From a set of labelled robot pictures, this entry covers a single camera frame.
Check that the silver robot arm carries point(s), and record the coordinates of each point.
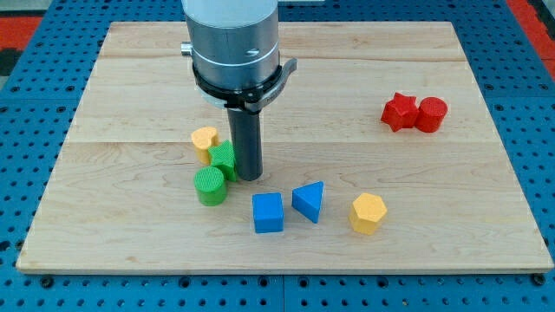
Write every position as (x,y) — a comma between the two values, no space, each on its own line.
(235,45)

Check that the green star block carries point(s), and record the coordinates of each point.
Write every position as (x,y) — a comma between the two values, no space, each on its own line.
(223,157)

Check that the yellow hexagon block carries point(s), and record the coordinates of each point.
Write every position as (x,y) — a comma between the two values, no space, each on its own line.
(366,213)

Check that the red star block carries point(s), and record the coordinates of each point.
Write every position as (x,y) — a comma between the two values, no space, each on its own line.
(400,112)

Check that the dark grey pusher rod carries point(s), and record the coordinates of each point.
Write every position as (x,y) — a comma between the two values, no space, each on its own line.
(246,141)

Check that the blue triangle block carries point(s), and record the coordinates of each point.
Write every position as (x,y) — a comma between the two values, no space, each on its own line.
(307,200)

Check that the blue cube block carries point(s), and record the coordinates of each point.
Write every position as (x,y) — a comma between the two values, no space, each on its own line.
(268,212)

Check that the green cylinder block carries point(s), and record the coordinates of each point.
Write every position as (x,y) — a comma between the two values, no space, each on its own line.
(210,186)

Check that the yellow heart block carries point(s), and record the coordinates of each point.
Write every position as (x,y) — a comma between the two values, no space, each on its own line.
(203,139)

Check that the wooden board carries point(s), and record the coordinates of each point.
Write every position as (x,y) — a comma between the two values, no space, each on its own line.
(121,201)

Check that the red cylinder block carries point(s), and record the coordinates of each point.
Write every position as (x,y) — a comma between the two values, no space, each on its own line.
(432,111)

